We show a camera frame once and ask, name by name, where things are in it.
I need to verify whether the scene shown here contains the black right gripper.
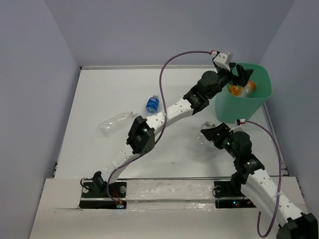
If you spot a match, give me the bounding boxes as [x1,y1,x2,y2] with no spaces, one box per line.
[200,122,238,159]

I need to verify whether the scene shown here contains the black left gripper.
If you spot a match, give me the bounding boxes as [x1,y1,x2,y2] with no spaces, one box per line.
[205,62,252,100]

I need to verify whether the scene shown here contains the orange label tea bottle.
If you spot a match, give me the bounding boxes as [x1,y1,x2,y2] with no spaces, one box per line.
[228,85,243,97]

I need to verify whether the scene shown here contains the clear unlabelled plastic bottle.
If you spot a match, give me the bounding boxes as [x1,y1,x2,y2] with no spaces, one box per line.
[197,121,215,151]

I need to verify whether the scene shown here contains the orange juice bottle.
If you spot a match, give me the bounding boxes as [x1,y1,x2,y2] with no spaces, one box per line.
[239,80,256,98]

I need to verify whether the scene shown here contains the blue label water bottle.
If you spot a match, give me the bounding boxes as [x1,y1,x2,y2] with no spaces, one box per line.
[145,95,160,114]

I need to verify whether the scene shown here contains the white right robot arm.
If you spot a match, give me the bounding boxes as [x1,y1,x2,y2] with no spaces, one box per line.
[201,119,319,239]

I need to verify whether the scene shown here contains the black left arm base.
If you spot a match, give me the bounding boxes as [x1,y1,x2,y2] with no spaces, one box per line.
[79,180,127,210]

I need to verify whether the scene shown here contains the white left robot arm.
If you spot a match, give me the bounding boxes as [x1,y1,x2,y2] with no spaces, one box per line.
[92,63,236,197]

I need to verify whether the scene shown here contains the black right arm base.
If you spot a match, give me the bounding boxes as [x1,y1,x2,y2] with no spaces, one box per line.
[212,181,256,209]

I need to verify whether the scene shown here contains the green plastic bin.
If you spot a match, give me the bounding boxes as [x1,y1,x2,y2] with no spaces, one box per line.
[215,63,272,123]

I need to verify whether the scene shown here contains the clear long plastic bottle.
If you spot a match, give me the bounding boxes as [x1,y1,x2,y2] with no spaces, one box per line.
[98,111,136,137]

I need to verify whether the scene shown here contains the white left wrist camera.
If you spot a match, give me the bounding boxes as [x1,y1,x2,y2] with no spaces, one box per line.
[211,50,233,71]

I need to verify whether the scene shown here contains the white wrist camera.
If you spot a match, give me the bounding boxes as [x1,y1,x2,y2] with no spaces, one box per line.
[231,119,246,132]
[211,50,233,71]

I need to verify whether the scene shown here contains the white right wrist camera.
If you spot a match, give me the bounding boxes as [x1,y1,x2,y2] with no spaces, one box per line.
[231,119,246,132]

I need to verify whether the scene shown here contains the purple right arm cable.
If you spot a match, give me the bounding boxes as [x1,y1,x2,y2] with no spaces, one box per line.
[245,119,285,239]

